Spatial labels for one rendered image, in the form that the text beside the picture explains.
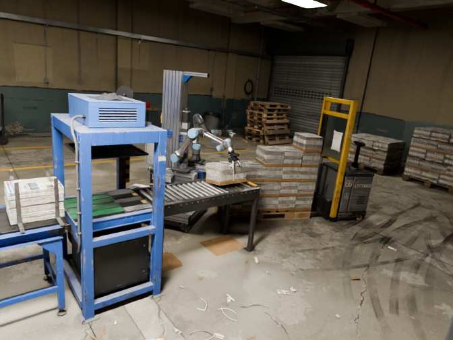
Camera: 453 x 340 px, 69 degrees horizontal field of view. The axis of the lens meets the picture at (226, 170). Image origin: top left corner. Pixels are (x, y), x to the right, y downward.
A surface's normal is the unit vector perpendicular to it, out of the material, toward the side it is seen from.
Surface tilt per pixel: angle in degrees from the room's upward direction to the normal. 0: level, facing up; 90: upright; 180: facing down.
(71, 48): 90
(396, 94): 90
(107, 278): 90
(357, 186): 90
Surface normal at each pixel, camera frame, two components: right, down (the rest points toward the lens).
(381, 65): -0.79, 0.10
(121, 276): 0.61, 0.27
